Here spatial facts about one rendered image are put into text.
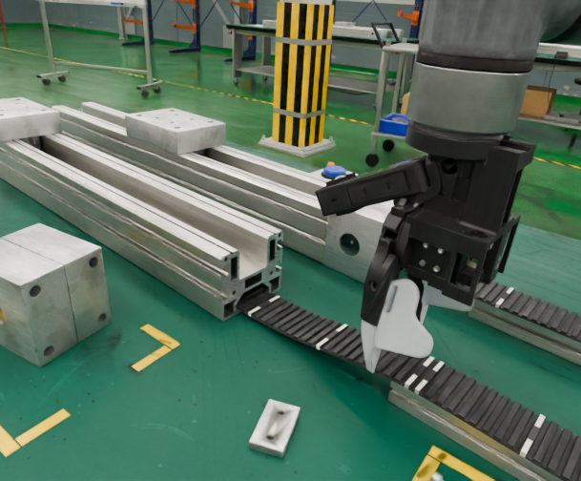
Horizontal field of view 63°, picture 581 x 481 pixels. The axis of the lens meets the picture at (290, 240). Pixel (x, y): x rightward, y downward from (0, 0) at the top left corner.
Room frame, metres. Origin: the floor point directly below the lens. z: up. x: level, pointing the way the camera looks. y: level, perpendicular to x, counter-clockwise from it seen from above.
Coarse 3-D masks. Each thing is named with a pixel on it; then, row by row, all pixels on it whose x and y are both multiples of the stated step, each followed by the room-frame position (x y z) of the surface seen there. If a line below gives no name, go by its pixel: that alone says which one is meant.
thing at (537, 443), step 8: (536, 416) 0.29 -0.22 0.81; (544, 416) 0.29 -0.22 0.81; (536, 424) 0.28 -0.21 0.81; (544, 424) 0.28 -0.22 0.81; (552, 424) 0.28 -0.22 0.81; (528, 432) 0.27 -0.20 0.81; (536, 432) 0.27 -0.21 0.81; (544, 432) 0.27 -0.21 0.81; (552, 432) 0.27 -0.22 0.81; (528, 440) 0.26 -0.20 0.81; (536, 440) 0.27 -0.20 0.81; (544, 440) 0.26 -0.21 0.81; (552, 440) 0.27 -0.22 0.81; (520, 448) 0.26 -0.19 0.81; (528, 448) 0.26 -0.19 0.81; (536, 448) 0.26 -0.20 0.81; (544, 448) 0.26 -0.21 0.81; (528, 456) 0.25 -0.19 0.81; (536, 456) 0.25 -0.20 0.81; (544, 456) 0.25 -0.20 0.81; (536, 464) 0.24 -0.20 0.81; (544, 464) 0.24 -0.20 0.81
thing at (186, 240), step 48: (0, 144) 0.81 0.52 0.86; (48, 144) 0.85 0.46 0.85; (48, 192) 0.71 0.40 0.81; (96, 192) 0.60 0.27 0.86; (144, 192) 0.65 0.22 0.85; (192, 192) 0.61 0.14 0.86; (144, 240) 0.53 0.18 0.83; (192, 240) 0.47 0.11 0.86; (240, 240) 0.52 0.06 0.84; (192, 288) 0.47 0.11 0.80; (240, 288) 0.46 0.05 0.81
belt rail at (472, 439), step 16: (400, 400) 0.32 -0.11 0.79; (416, 400) 0.31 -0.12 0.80; (416, 416) 0.31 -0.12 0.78; (432, 416) 0.30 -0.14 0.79; (448, 416) 0.29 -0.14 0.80; (448, 432) 0.29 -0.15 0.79; (464, 432) 0.29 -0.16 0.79; (480, 432) 0.28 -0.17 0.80; (480, 448) 0.27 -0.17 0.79; (496, 448) 0.27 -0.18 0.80; (496, 464) 0.26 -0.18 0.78; (512, 464) 0.26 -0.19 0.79; (528, 464) 0.25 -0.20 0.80; (528, 480) 0.25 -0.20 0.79; (544, 480) 0.25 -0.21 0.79; (560, 480) 0.24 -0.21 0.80
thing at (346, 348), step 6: (360, 330) 0.40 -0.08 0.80; (354, 336) 0.39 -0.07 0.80; (360, 336) 0.40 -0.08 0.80; (348, 342) 0.38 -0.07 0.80; (354, 342) 0.39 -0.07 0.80; (360, 342) 0.38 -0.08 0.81; (336, 348) 0.37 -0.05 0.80; (342, 348) 0.37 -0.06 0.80; (348, 348) 0.37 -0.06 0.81; (354, 348) 0.37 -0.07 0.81; (330, 354) 0.37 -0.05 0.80; (336, 354) 0.36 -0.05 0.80; (342, 354) 0.36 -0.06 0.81; (348, 354) 0.36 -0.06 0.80
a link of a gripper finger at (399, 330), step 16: (400, 288) 0.32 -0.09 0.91; (416, 288) 0.31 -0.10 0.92; (384, 304) 0.32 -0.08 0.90; (400, 304) 0.31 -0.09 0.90; (416, 304) 0.31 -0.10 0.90; (384, 320) 0.31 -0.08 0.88; (400, 320) 0.31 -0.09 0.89; (416, 320) 0.30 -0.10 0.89; (368, 336) 0.31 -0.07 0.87; (384, 336) 0.31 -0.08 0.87; (400, 336) 0.30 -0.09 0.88; (416, 336) 0.30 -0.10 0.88; (368, 352) 0.31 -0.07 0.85; (400, 352) 0.30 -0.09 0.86; (416, 352) 0.29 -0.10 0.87; (368, 368) 0.32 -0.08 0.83
